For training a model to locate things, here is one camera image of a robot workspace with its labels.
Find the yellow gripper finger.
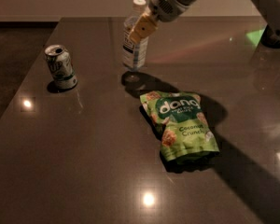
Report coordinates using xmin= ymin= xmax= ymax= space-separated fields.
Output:
xmin=128 ymin=12 xmax=158 ymax=44

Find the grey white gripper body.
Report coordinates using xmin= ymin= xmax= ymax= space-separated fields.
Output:
xmin=148 ymin=0 xmax=194 ymax=22

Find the blue plastic water bottle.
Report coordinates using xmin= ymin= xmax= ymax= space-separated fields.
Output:
xmin=122 ymin=0 xmax=148 ymax=71

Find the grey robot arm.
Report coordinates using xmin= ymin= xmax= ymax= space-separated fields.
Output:
xmin=129 ymin=0 xmax=280 ymax=44

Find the green 7up soda can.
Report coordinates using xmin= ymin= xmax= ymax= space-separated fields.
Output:
xmin=45 ymin=44 xmax=77 ymax=90

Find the green dang chips bag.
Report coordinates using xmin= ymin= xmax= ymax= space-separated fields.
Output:
xmin=140 ymin=91 xmax=219 ymax=164

